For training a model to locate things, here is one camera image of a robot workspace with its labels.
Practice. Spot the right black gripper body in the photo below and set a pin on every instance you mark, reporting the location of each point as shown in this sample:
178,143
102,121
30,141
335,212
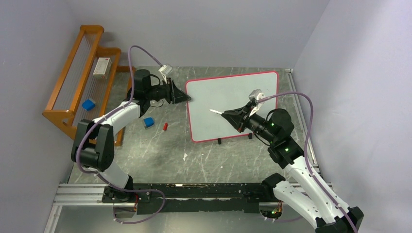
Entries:
247,118

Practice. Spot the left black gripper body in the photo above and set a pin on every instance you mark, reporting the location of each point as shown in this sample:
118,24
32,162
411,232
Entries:
166,91

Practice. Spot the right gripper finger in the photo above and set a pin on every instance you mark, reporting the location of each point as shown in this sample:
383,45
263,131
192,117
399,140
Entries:
235,120
238,111

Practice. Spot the red capped whiteboard marker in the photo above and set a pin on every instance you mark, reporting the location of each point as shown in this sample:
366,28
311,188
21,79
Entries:
215,111

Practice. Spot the red framed whiteboard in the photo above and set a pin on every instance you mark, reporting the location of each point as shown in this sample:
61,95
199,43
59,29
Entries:
223,93

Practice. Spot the blue eraser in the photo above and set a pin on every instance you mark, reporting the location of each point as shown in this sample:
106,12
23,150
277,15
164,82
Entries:
148,122
89,104

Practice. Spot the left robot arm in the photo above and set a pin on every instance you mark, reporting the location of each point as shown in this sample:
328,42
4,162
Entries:
93,148

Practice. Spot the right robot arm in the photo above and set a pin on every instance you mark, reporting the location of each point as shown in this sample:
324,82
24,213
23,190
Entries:
319,205

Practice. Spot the white red cardboard box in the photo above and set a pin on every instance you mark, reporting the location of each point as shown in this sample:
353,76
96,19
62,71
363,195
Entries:
102,67

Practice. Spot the orange wooden shelf rack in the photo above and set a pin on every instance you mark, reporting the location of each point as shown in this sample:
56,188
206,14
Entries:
76,82

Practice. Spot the blue eraser on shelf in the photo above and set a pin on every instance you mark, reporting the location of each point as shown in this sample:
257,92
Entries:
89,104

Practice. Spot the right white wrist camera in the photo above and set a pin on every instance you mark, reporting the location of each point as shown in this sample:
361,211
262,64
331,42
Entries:
255,96

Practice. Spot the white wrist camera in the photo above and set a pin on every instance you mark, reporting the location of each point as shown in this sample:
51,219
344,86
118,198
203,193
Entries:
165,70
255,96

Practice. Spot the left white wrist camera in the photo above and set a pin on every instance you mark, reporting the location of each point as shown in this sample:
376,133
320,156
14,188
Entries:
165,70

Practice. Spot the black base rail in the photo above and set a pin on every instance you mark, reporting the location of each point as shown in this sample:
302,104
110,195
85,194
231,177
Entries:
185,198

